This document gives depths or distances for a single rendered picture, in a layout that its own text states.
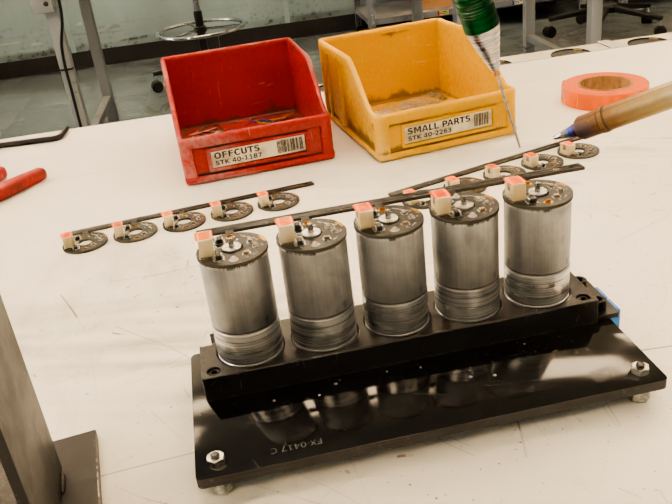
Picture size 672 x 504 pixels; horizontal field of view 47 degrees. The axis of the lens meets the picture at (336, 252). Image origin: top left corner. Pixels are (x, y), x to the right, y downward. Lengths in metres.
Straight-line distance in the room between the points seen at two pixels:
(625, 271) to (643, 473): 0.13
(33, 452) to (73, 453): 0.05
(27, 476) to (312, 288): 0.11
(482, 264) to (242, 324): 0.09
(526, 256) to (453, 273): 0.03
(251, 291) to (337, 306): 0.03
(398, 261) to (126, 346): 0.14
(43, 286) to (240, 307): 0.17
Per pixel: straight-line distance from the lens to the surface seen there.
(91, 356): 0.35
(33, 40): 4.78
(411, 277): 0.27
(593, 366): 0.29
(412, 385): 0.28
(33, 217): 0.51
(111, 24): 4.69
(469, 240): 0.27
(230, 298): 0.27
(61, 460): 0.29
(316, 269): 0.26
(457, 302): 0.29
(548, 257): 0.29
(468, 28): 0.24
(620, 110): 0.26
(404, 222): 0.27
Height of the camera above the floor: 0.93
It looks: 27 degrees down
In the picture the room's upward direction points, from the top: 7 degrees counter-clockwise
